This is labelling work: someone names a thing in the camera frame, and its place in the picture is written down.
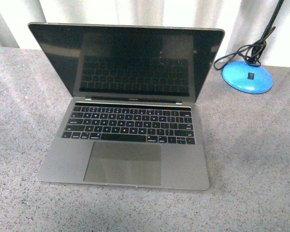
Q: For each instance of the blue lamp base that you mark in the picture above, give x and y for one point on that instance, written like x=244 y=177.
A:
x=246 y=78

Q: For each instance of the white corrugated backdrop curtain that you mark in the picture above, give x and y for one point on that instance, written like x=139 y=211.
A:
x=242 y=20

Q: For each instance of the black lamp pole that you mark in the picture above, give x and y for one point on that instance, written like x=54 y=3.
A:
x=258 y=47

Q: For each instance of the grey laptop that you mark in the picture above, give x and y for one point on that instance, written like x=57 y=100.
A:
x=132 y=120

